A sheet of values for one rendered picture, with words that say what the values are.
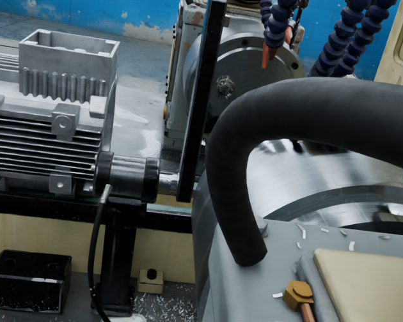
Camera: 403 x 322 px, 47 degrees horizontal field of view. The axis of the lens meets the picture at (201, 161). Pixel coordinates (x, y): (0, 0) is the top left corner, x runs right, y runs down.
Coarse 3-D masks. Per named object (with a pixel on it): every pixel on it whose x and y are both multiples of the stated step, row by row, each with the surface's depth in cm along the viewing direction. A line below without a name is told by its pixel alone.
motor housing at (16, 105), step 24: (0, 72) 63; (24, 96) 63; (48, 96) 64; (0, 120) 62; (24, 120) 62; (48, 120) 61; (96, 120) 64; (0, 144) 62; (24, 144) 63; (48, 144) 62; (72, 144) 64; (96, 144) 63; (0, 168) 64; (24, 168) 65; (48, 168) 64; (72, 168) 65
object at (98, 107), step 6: (96, 96) 63; (102, 96) 63; (90, 102) 63; (96, 102) 63; (102, 102) 63; (90, 108) 62; (96, 108) 62; (102, 108) 63; (90, 114) 63; (96, 114) 63; (102, 114) 63; (84, 180) 68; (90, 180) 68; (84, 186) 67; (84, 192) 68; (90, 192) 68
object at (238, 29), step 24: (240, 24) 96; (192, 48) 101; (240, 48) 88; (288, 48) 89; (192, 72) 90; (216, 72) 90; (240, 72) 90; (264, 72) 90; (288, 72) 91; (216, 96) 92; (216, 120) 93
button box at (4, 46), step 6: (0, 42) 86; (6, 42) 86; (12, 42) 86; (18, 42) 86; (0, 48) 86; (6, 48) 86; (12, 48) 86; (18, 48) 86; (12, 54) 86; (18, 54) 86
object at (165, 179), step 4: (160, 176) 60; (164, 176) 60; (168, 176) 60; (172, 176) 60; (160, 180) 60; (164, 180) 60; (168, 180) 60; (160, 184) 60; (164, 184) 60; (168, 184) 60; (172, 184) 60; (176, 184) 60; (160, 188) 60; (164, 188) 60; (168, 188) 60
